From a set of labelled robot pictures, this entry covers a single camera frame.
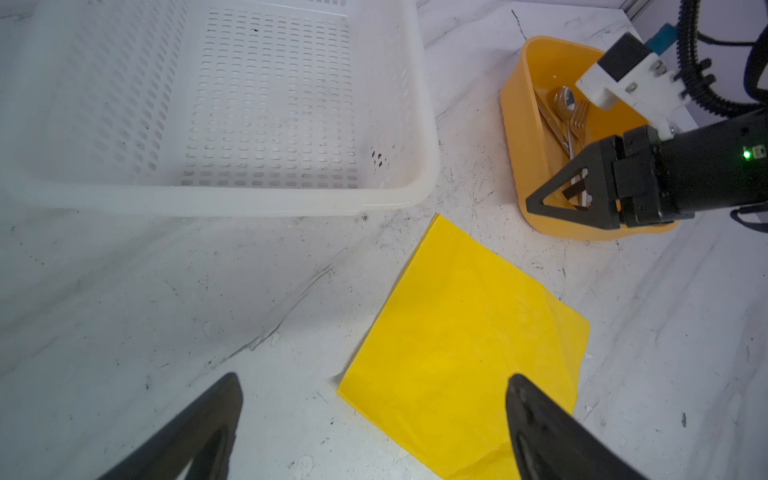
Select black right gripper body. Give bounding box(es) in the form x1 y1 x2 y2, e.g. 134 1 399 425
612 108 767 228

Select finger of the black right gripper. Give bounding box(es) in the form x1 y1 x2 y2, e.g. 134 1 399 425
526 136 621 230

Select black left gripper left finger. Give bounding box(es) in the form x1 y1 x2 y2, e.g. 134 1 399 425
102 372 243 479

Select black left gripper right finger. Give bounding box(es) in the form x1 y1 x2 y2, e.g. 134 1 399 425
505 373 644 479

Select silver spoon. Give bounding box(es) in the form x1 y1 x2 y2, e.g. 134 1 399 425
551 86 581 159

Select silver fork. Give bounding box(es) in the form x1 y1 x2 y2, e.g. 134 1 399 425
569 100 591 150

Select yellow plastic tray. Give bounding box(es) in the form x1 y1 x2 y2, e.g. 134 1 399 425
500 36 678 241

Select white perforated plastic basket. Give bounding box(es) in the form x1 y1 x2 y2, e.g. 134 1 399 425
1 1 440 217

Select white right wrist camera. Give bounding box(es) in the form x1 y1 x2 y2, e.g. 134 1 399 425
576 33 691 141

